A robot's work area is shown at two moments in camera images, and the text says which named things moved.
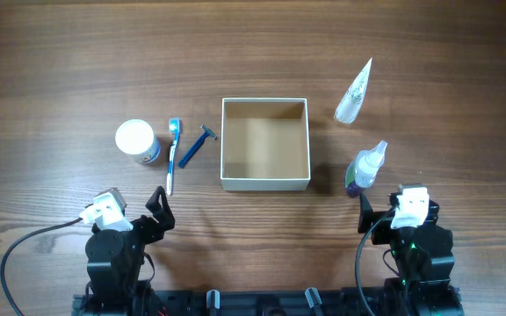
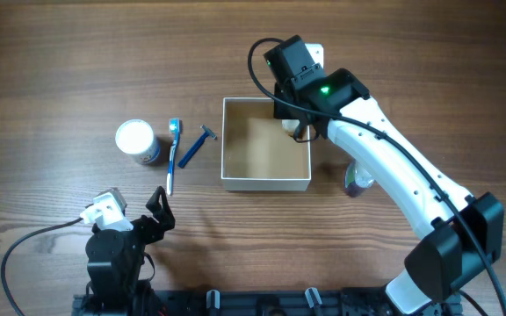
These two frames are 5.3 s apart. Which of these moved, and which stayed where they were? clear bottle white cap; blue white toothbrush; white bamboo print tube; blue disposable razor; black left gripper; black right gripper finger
Moved: black right gripper finger; white bamboo print tube
Stayed: clear bottle white cap; black left gripper; blue disposable razor; blue white toothbrush
